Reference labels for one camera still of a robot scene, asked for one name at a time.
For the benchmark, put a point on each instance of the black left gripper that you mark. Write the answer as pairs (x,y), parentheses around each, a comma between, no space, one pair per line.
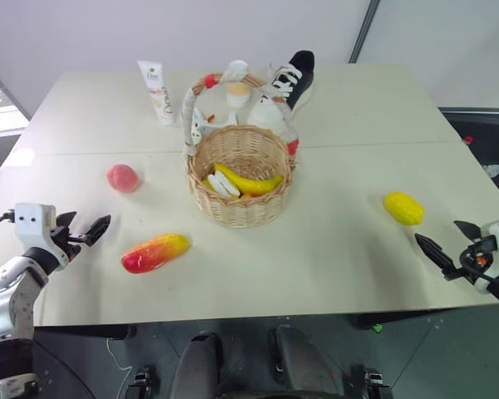
(68,241)

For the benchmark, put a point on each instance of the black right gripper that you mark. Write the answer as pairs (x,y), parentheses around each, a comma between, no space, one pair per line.
(474,257)

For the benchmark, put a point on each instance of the yellow toy lemon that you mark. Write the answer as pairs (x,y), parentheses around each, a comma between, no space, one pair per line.
(404,208)

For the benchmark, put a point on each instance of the pink toy peach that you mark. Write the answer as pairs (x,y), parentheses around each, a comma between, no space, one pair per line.
(124,178)

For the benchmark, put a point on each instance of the red and yellow toy mango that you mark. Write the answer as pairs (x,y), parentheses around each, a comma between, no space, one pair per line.
(154,253)

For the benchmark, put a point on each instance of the white crumpled floor scrap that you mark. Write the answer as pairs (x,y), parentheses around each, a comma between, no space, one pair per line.
(492,170)

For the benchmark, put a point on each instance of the small red floor object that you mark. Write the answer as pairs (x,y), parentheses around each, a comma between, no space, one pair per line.
(467,139)

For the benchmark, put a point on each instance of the small green floor object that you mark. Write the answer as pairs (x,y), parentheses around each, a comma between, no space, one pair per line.
(377,328)

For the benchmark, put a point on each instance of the white peeled banana toy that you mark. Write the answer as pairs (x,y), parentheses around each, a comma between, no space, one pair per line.
(221,185)

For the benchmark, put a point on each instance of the white Dove lotion tube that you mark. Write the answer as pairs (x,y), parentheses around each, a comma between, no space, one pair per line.
(158,91)

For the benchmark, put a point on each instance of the white perforated plastic toy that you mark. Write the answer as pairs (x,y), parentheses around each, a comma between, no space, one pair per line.
(201,124)

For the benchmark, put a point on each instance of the black and silver robot torso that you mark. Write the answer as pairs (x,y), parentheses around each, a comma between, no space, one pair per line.
(6,370)

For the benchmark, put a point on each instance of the yellow toy banana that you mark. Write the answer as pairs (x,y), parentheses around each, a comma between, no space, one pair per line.
(253,183)

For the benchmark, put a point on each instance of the dark rounded shape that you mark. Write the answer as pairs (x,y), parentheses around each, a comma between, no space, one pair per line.
(197,365)

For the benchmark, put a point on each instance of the white jar with peach band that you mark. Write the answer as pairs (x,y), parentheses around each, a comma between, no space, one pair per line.
(237,89)

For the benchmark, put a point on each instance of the white rounded toy figure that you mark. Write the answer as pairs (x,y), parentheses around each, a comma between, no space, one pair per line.
(266,116)

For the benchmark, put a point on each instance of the black and white sneaker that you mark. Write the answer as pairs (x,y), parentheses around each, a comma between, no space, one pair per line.
(297,79)

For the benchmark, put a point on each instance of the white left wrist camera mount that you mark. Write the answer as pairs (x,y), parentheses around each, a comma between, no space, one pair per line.
(30,220)

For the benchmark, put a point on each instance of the black table frame bar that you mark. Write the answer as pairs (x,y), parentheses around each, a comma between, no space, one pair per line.
(87,331)

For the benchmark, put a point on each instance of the grey window frame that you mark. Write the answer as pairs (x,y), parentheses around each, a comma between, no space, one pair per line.
(4,108)

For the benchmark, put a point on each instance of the black foot bracket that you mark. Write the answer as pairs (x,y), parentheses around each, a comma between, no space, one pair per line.
(141,384)
(372,384)

